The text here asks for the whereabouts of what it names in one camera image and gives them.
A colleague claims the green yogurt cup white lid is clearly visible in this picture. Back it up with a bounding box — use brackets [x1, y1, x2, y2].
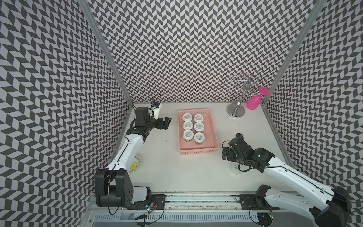
[182, 113, 193, 122]

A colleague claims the chrome glass holder stand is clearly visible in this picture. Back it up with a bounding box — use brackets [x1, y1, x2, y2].
[226, 72, 261, 119]

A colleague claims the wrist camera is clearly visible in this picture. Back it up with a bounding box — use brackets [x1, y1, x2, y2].
[235, 133, 244, 139]
[151, 101, 161, 119]

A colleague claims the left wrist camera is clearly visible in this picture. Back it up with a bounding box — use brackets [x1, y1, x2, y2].
[151, 101, 161, 119]

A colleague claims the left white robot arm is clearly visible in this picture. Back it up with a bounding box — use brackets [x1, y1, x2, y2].
[94, 103, 172, 209]

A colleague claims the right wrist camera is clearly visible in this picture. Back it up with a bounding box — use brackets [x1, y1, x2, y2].
[235, 133, 244, 139]

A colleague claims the black cable under rail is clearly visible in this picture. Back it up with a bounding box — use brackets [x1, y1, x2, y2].
[249, 207, 274, 227]
[134, 198, 165, 227]

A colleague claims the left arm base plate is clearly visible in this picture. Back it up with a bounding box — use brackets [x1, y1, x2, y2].
[127, 194, 166, 211]

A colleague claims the aluminium corner post right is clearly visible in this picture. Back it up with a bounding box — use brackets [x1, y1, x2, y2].
[262, 0, 327, 107]

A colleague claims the aluminium corner post left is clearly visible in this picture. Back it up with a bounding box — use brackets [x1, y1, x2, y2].
[77, 0, 133, 105]

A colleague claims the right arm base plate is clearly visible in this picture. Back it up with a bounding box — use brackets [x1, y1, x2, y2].
[236, 194, 264, 210]

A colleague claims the black cable under rail left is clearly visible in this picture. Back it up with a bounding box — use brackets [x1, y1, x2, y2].
[134, 198, 165, 227]

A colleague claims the patterned blue yellow plate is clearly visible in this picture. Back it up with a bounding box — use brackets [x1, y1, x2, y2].
[130, 153, 142, 173]

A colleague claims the magenta plastic wine glass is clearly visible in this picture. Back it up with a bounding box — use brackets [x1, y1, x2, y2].
[246, 87, 270, 110]

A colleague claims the aluminium front rail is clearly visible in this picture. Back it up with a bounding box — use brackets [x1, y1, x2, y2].
[79, 192, 296, 227]

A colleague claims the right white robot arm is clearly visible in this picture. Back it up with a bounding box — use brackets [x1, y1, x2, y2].
[222, 133, 352, 227]

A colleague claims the beige yogurt cup red print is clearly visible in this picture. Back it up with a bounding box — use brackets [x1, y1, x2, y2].
[193, 114, 204, 123]

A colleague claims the aluminium corner post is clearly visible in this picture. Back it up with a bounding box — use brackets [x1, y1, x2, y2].
[77, 0, 133, 105]
[262, 0, 327, 107]

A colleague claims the pink perforated plastic basket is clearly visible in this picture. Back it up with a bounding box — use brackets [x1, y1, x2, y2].
[177, 108, 219, 154]

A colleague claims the clear lid yogurt cup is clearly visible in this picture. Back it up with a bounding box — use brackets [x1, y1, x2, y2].
[231, 163, 244, 175]

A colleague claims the black cable under rail right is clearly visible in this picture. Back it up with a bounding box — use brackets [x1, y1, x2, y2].
[249, 207, 274, 227]

